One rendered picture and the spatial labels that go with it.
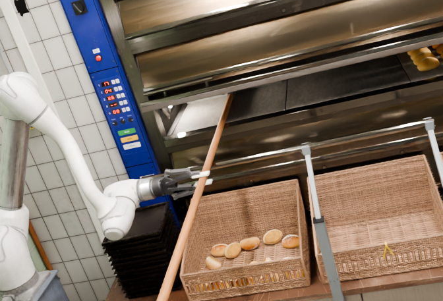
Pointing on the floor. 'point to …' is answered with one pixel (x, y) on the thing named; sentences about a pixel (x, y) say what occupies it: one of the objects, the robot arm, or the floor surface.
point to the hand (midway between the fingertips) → (202, 178)
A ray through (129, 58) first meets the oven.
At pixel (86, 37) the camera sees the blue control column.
